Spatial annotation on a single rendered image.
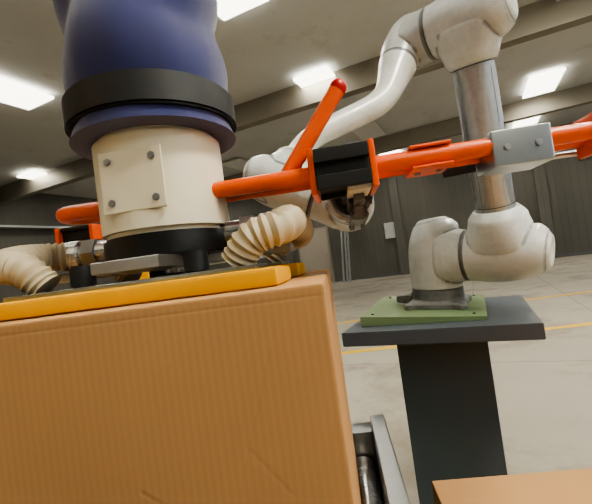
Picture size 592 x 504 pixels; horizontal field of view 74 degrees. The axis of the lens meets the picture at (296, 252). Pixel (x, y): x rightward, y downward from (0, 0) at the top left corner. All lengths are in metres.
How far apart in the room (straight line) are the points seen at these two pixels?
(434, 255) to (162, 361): 0.96
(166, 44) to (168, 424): 0.42
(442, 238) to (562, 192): 13.39
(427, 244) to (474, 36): 0.55
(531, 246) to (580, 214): 13.46
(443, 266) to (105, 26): 1.00
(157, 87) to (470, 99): 0.82
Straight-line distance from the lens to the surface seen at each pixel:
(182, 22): 0.59
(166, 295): 0.42
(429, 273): 1.25
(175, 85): 0.52
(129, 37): 0.55
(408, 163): 0.52
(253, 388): 0.38
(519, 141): 0.56
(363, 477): 0.87
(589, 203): 14.68
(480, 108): 1.14
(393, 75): 1.10
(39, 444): 0.49
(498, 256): 1.18
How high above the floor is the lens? 0.97
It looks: 1 degrees up
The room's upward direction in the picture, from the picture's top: 8 degrees counter-clockwise
